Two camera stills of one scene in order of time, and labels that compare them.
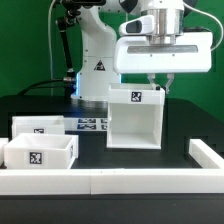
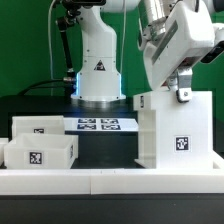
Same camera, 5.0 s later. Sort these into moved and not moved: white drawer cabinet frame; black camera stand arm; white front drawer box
Moved: white drawer cabinet frame
Not moved: black camera stand arm; white front drawer box
